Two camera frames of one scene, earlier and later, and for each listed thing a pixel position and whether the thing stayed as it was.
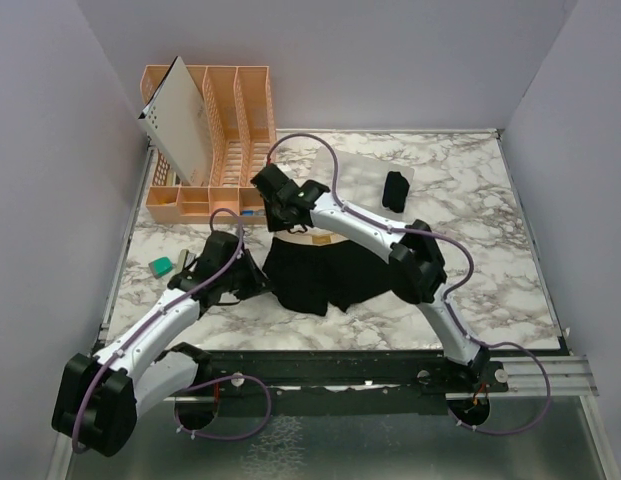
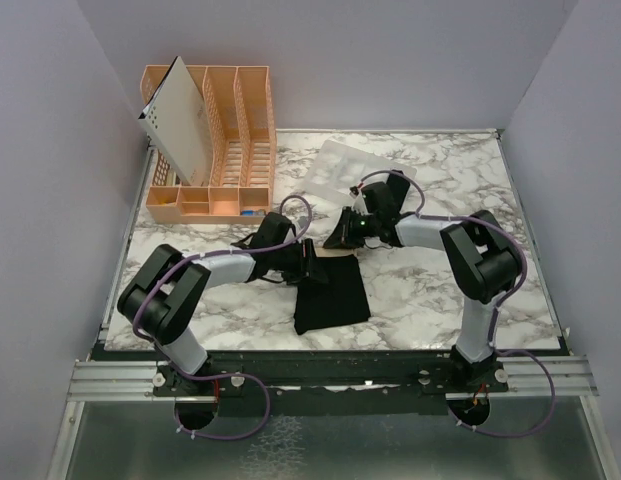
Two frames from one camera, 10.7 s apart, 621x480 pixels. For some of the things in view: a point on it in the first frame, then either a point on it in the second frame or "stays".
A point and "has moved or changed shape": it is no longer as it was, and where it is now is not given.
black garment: [308, 277] has moved or changed shape
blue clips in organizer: [252, 213] stays
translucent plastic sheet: [370, 184] stays
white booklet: [175, 116] stays
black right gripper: [272, 224] -> [340, 237]
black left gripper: [258, 280] -> [308, 268]
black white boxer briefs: [395, 192] stays
